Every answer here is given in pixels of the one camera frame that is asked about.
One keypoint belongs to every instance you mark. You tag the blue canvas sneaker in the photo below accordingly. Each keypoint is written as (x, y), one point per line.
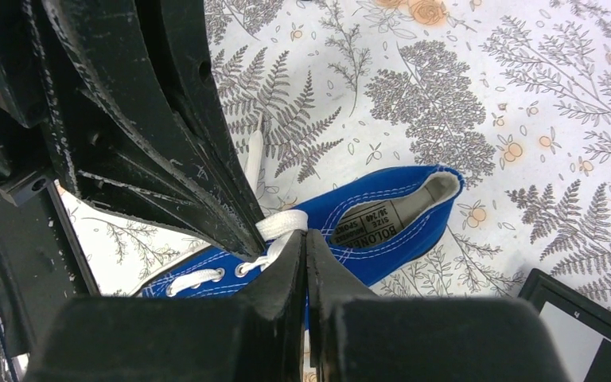
(372, 226)

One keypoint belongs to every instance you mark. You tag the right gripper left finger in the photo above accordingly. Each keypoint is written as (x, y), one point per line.
(254, 335)

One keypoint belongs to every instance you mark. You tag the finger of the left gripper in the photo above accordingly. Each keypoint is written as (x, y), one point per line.
(115, 141)
(176, 41)

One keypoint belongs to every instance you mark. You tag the white shoelace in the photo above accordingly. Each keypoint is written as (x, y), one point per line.
(275, 229)

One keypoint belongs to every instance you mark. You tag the black white chessboard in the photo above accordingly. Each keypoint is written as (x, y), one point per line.
(579, 327)

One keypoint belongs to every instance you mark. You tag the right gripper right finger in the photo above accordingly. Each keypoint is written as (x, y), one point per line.
(357, 335)

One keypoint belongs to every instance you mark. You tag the floral patterned mat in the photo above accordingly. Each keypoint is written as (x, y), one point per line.
(513, 95)

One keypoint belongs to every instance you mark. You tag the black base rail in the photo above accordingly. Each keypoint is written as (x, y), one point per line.
(45, 283)

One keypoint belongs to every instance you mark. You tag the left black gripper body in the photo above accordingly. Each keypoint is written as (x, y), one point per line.
(25, 166)

